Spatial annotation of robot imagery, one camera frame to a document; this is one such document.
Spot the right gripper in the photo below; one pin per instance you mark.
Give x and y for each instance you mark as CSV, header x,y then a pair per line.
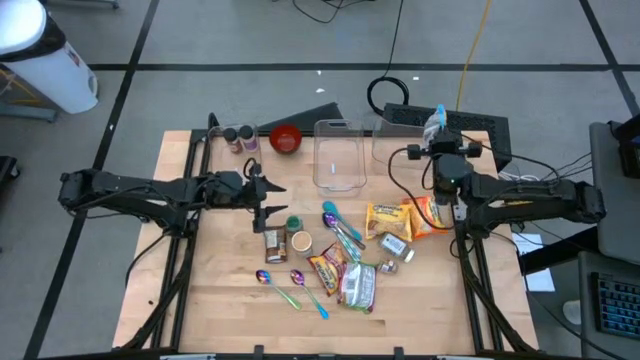
x,y
446,144

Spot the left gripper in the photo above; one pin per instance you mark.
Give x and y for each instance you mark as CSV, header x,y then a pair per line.
x,y
232,190

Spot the green lid spice jar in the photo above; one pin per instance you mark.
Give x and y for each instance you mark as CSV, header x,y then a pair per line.
x,y
294,224

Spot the beige lid jar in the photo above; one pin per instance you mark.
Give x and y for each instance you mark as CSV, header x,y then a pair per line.
x,y
302,242

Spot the purple label spice jar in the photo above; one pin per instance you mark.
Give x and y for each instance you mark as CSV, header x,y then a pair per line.
x,y
249,141

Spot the orange label spice jar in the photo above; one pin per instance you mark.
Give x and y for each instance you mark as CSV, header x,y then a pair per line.
x,y
232,142

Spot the teal silicone spoon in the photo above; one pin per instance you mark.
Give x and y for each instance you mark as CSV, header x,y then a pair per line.
x,y
330,206

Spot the orange ramen noodle packet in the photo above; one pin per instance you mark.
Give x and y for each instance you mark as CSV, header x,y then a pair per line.
x,y
430,220

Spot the yellow ramen noodle packet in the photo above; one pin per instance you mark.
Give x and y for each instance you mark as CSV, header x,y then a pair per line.
x,y
387,222

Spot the roast beef ramen packet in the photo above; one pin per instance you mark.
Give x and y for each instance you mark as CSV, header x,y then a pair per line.
x,y
327,270

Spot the herb jar white lid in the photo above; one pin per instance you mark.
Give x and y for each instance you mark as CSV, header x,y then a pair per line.
x,y
395,246

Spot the white green ramen packet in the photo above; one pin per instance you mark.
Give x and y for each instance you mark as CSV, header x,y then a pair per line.
x,y
357,287

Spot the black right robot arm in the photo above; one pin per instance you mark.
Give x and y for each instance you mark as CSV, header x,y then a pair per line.
x,y
525,192

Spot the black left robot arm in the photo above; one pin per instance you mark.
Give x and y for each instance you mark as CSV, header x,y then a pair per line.
x,y
125,187

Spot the brown food pouch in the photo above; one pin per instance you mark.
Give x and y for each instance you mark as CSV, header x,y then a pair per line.
x,y
275,245

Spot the clear plastic bin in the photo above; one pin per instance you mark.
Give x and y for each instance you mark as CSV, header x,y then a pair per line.
x,y
252,156
340,170
385,150

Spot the black perforated case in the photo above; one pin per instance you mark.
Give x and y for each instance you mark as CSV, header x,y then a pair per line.
x,y
480,121

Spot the red bowl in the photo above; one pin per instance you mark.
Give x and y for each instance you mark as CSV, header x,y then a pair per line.
x,y
285,139

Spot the black wedge panel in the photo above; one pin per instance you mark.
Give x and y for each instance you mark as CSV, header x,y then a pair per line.
x,y
310,120

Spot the small glass jar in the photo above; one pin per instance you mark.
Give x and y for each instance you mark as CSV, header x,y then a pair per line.
x,y
387,266

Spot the black desk crossbar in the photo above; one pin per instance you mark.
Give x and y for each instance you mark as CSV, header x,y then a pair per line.
x,y
550,252

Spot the black table edge clamp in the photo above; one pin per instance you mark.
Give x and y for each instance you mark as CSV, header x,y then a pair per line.
x,y
398,352
258,351

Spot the white paper sheet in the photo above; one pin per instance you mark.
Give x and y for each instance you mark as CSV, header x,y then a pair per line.
x,y
540,280

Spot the grey desk top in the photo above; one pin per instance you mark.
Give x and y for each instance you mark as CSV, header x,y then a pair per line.
x,y
615,215

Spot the black desktop device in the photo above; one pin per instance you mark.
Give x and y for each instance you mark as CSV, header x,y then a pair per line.
x,y
630,160

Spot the white computer mouse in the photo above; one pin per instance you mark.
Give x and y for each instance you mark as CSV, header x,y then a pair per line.
x,y
571,312

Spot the grey keyboard desk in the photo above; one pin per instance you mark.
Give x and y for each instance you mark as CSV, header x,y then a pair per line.
x,y
586,320

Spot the backlit black keyboard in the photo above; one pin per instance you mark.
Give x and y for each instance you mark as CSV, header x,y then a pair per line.
x,y
617,305

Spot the white trash bin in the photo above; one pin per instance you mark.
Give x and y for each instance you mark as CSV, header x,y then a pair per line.
x,y
50,75

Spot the grey metal stand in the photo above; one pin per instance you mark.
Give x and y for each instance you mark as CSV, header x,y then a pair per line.
x,y
30,114

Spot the black floor stand foot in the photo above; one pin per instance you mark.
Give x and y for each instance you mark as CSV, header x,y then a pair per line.
x,y
9,169

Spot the black bin liner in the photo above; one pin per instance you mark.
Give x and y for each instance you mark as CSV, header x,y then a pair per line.
x,y
47,45

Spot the silver frame bracket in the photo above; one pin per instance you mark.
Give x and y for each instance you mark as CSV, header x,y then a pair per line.
x,y
459,214

